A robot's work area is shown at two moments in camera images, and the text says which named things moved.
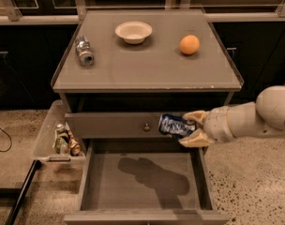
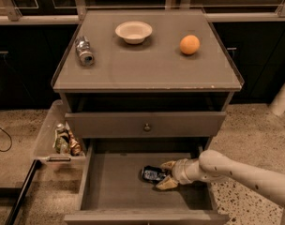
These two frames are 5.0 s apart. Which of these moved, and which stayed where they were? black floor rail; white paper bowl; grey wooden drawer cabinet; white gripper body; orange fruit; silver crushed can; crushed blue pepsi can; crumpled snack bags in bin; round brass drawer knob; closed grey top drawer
Moved: white gripper body; crushed blue pepsi can
Stayed: crumpled snack bags in bin; closed grey top drawer; grey wooden drawer cabinet; silver crushed can; round brass drawer knob; orange fruit; black floor rail; white paper bowl
